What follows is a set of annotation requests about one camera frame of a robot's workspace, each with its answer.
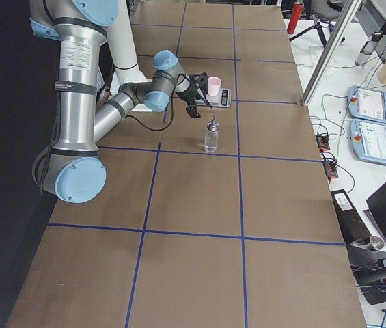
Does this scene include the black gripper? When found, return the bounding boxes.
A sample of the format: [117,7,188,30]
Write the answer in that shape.
[180,85,200,118]

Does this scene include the glass sauce dispenser bottle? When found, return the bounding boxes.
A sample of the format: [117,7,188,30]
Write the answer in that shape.
[204,115,219,152]

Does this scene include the pink paper cup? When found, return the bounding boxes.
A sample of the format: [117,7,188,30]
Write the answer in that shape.
[208,77,222,96]

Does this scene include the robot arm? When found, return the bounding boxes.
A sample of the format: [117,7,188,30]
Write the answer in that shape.
[30,1,199,203]

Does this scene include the digital kitchen scale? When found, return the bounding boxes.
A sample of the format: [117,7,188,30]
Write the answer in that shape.
[195,88,232,108]

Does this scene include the white pillar with base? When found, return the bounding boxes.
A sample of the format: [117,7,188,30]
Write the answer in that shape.
[101,1,150,118]

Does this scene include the orange terminal block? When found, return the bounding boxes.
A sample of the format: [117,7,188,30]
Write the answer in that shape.
[322,158,338,180]
[315,134,330,152]

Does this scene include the red cylinder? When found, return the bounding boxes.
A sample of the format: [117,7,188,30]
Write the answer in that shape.
[287,1,304,35]

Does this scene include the black tripod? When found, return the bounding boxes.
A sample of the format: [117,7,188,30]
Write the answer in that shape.
[289,16,335,47]

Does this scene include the upper blue teach pendant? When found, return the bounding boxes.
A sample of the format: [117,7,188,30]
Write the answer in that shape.
[348,85,386,123]

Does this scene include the blue teach pendant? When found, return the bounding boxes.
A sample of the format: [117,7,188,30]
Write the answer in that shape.
[348,85,386,123]
[350,119,386,165]

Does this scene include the lower blue teach pendant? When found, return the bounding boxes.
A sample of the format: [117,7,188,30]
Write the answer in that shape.
[350,119,386,165]

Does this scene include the black control box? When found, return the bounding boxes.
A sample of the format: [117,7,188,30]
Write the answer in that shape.
[331,189,383,249]

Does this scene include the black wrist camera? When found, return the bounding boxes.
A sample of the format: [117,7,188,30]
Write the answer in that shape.
[189,72,208,96]

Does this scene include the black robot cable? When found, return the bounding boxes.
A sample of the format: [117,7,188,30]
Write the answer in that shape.
[124,74,214,133]

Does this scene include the aluminium frame post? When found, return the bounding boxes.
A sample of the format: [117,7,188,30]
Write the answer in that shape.
[301,0,362,106]

